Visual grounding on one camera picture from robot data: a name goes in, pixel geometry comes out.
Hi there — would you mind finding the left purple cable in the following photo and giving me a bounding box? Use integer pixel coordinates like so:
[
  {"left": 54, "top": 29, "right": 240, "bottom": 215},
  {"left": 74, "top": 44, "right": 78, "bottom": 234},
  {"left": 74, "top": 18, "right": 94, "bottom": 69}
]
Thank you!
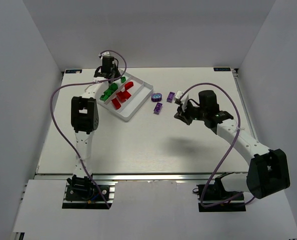
[{"left": 49, "top": 49, "right": 128, "bottom": 210}]

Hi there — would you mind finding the purple round flower lego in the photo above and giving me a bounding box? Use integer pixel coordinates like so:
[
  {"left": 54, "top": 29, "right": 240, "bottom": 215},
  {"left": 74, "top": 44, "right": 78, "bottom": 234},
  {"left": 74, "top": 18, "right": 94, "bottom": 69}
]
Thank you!
[{"left": 151, "top": 92, "right": 163, "bottom": 102}]

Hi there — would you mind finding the red small lego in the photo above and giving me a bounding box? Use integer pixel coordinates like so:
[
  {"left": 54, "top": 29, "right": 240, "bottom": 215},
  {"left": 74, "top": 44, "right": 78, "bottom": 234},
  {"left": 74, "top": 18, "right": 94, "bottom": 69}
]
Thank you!
[{"left": 116, "top": 91, "right": 126, "bottom": 103}]

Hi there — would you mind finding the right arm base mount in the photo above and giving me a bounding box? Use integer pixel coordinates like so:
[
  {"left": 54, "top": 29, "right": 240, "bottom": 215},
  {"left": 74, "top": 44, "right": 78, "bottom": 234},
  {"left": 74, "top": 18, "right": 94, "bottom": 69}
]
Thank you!
[{"left": 192, "top": 177, "right": 246, "bottom": 213}]

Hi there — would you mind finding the white divided sorting tray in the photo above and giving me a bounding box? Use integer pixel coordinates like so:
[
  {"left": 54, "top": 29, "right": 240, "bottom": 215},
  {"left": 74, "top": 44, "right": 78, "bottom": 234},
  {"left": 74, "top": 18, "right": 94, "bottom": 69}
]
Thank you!
[{"left": 97, "top": 73, "right": 154, "bottom": 122}]

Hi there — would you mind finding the red tall lego in tray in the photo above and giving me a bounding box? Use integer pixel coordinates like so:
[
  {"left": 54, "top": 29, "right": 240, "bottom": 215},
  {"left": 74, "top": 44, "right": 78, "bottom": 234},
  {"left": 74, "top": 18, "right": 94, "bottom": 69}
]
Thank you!
[{"left": 120, "top": 90, "right": 132, "bottom": 103}]

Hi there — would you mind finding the green 2x4 lego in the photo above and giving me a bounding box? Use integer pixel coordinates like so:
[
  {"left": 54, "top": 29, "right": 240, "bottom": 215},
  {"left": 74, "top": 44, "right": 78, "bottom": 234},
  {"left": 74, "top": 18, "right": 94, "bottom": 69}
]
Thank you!
[{"left": 103, "top": 88, "right": 114, "bottom": 98}]

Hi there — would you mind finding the green bush lego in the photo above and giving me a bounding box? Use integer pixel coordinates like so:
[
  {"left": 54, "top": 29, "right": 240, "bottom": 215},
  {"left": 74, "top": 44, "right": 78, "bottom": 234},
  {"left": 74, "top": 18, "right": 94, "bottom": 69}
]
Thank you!
[{"left": 109, "top": 83, "right": 119, "bottom": 92}]

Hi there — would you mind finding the purple lego brick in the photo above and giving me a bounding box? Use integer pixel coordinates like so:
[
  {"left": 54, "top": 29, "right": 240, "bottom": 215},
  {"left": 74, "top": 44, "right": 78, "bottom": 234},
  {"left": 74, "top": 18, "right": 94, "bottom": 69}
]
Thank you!
[
  {"left": 166, "top": 91, "right": 176, "bottom": 103},
  {"left": 153, "top": 102, "right": 163, "bottom": 115}
]

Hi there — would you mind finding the red sloped lego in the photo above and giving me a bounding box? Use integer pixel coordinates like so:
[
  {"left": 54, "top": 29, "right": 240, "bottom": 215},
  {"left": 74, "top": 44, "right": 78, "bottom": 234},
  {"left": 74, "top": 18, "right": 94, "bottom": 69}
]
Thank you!
[{"left": 124, "top": 81, "right": 134, "bottom": 91}]

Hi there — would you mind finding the green square lego in tray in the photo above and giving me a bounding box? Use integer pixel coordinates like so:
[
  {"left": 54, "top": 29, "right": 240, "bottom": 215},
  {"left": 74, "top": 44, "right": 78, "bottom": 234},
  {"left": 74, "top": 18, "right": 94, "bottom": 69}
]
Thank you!
[{"left": 99, "top": 94, "right": 109, "bottom": 102}]

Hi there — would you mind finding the left blue table label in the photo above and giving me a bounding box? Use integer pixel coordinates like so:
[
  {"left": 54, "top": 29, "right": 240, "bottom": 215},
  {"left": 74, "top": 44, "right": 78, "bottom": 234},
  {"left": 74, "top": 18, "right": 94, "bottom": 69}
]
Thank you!
[{"left": 64, "top": 69, "right": 83, "bottom": 74}]

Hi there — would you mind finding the right blue table label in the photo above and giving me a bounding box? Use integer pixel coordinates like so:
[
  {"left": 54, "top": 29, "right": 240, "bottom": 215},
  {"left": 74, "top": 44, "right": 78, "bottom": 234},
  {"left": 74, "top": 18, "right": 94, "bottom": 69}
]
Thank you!
[{"left": 213, "top": 67, "right": 231, "bottom": 72}]

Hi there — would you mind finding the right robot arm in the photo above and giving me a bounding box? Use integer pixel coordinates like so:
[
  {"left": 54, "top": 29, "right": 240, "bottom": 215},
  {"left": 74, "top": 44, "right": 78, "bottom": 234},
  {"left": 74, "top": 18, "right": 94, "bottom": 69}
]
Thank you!
[{"left": 174, "top": 90, "right": 291, "bottom": 199}]

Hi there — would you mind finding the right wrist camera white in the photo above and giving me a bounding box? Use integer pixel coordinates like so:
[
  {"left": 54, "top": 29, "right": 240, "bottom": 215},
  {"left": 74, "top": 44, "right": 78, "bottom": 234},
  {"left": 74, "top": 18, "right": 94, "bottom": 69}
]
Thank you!
[{"left": 174, "top": 90, "right": 189, "bottom": 112}]

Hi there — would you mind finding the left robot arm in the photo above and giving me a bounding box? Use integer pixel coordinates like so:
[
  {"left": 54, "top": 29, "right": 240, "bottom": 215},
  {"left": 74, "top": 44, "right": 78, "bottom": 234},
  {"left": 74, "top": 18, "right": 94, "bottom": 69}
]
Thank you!
[{"left": 68, "top": 55, "right": 121, "bottom": 201}]

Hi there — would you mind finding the green square lego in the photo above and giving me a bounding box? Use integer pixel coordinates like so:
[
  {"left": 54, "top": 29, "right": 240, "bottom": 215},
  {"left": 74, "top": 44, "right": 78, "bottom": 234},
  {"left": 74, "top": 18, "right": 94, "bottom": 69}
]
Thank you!
[
  {"left": 99, "top": 94, "right": 109, "bottom": 102},
  {"left": 120, "top": 76, "right": 126, "bottom": 84}
]

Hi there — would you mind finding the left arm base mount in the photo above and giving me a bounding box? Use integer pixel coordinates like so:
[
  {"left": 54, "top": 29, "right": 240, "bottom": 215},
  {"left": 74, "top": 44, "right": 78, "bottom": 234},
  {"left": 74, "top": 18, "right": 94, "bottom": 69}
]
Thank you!
[{"left": 62, "top": 175, "right": 114, "bottom": 210}]

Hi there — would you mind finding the blue table label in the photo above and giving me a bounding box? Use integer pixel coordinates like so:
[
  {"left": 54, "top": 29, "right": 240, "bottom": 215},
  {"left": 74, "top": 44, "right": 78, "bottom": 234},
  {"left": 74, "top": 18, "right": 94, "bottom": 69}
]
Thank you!
[
  {"left": 64, "top": 69, "right": 83, "bottom": 74},
  {"left": 213, "top": 67, "right": 231, "bottom": 72}
]

